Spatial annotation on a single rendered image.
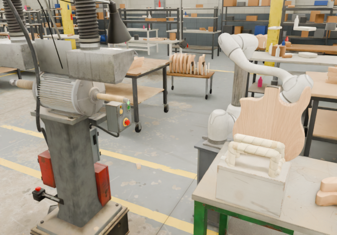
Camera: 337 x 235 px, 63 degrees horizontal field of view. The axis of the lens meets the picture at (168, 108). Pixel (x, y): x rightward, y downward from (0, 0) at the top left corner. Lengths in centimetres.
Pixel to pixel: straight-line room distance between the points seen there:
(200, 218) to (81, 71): 92
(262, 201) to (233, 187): 12
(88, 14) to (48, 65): 46
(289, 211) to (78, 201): 134
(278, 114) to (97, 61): 91
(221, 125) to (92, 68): 111
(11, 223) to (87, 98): 159
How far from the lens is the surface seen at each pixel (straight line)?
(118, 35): 152
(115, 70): 134
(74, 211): 214
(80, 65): 146
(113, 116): 189
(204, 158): 222
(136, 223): 256
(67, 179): 200
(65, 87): 167
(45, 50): 175
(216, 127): 211
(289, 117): 144
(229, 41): 198
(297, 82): 173
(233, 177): 121
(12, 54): 187
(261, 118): 146
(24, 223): 285
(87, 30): 144
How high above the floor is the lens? 174
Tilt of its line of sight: 20 degrees down
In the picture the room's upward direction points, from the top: 1 degrees counter-clockwise
